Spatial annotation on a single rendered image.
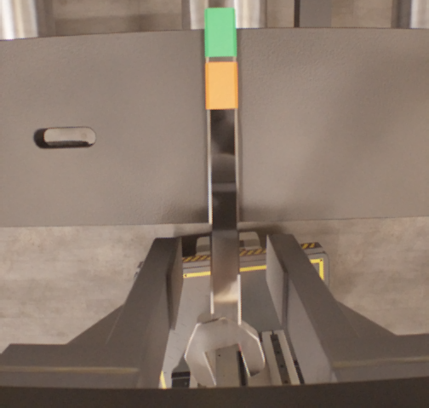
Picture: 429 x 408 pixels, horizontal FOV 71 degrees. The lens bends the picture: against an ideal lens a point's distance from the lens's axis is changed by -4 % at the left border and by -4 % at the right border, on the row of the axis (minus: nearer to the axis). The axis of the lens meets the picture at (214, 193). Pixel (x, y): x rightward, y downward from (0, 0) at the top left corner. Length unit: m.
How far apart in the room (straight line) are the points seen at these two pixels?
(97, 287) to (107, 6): 1.22
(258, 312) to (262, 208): 1.08
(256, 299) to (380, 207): 1.04
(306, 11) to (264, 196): 0.45
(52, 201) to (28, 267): 1.56
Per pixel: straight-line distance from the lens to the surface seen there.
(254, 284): 1.16
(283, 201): 0.16
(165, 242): 0.16
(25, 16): 0.50
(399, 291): 1.80
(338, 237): 1.53
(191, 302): 1.20
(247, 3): 0.43
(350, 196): 0.17
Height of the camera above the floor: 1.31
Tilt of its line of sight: 76 degrees down
